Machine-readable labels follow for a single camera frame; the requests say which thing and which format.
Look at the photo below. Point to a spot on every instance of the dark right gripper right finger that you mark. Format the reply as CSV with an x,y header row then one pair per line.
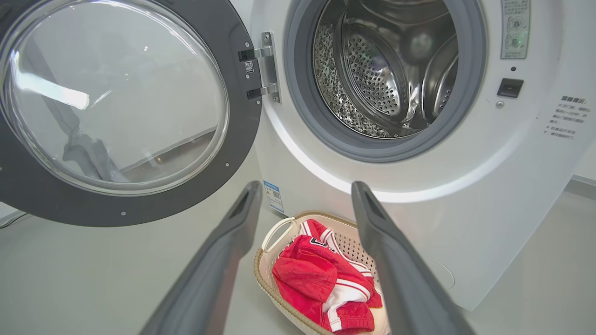
x,y
400,279

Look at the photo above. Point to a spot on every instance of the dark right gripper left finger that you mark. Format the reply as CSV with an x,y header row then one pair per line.
x,y
219,260

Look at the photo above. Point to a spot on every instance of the red white striped jersey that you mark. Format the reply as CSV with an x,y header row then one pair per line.
x,y
347,274

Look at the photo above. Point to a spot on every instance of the red fuzzy cloth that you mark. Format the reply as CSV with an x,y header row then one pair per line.
x,y
302,284

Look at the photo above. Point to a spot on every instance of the black washing machine door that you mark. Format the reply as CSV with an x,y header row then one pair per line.
x,y
242,139

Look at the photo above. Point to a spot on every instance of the cream perforated laundry basket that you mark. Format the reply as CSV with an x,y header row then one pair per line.
x,y
267,279

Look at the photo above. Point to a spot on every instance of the white washing machine body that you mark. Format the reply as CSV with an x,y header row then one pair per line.
x,y
489,209

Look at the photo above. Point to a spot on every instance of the metal door hinge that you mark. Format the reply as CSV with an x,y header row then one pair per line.
x,y
269,65

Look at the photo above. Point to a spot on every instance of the steel washing machine drum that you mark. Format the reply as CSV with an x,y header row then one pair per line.
x,y
372,74

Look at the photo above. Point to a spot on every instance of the grey rubber door gasket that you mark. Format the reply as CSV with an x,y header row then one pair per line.
x,y
470,83

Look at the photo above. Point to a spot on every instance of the black door latch socket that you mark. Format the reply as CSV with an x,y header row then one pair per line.
x,y
510,87

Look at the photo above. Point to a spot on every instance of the round white filter cover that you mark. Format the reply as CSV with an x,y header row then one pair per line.
x,y
442,274

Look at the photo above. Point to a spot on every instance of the blue energy label sticker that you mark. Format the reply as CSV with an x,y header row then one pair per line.
x,y
274,197

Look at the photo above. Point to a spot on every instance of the printed warning text label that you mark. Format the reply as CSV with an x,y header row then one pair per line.
x,y
565,116

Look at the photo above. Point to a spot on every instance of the grey instruction sticker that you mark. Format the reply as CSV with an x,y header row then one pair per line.
x,y
514,28

